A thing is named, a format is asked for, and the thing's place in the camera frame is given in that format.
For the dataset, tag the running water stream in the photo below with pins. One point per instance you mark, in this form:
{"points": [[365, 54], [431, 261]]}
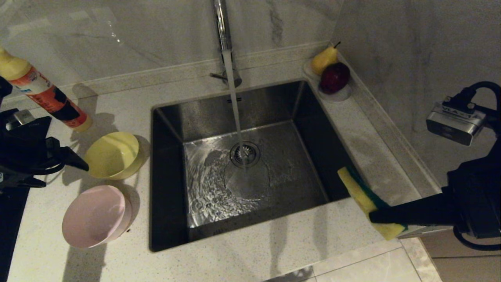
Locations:
{"points": [[235, 105]]}

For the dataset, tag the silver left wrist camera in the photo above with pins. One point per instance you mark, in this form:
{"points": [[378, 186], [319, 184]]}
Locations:
{"points": [[21, 117]]}

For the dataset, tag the orange detergent bottle yellow cap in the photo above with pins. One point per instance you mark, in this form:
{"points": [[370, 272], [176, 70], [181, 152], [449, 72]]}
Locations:
{"points": [[51, 98]]}

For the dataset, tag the chrome faucet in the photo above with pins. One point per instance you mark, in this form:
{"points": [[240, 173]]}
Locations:
{"points": [[221, 27]]}

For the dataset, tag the stainless steel sink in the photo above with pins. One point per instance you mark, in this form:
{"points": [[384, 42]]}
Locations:
{"points": [[293, 176]]}

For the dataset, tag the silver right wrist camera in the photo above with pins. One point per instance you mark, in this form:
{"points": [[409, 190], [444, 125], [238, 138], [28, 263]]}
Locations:
{"points": [[454, 125]]}

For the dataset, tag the yellow pear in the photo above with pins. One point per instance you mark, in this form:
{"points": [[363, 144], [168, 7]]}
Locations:
{"points": [[323, 60]]}

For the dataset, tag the round metal drain strainer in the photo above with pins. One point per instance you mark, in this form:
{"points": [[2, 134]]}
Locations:
{"points": [[252, 156]]}

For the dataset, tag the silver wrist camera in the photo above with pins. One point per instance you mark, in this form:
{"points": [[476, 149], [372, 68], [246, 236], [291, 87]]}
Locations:
{"points": [[454, 125], [21, 117]]}

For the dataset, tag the green yellow sponge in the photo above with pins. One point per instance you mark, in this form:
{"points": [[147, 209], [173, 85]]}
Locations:
{"points": [[360, 194]]}

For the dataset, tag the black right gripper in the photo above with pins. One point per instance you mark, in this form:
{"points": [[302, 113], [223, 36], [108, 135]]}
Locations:
{"points": [[477, 196]]}

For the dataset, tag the yellow plastic bowl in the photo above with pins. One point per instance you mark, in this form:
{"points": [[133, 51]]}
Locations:
{"points": [[113, 155]]}

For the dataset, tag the pink plastic bowl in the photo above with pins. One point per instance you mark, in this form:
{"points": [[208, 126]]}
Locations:
{"points": [[96, 215]]}

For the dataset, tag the dark red apple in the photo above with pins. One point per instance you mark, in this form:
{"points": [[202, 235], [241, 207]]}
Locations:
{"points": [[334, 78]]}

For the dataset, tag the black induction cooktop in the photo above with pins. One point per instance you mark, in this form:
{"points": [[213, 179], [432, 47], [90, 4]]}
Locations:
{"points": [[11, 235]]}

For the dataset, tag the small white dish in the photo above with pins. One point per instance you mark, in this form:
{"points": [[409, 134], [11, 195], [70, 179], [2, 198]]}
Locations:
{"points": [[337, 96]]}

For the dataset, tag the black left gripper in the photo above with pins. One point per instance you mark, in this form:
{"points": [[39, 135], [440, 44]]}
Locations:
{"points": [[23, 149]]}

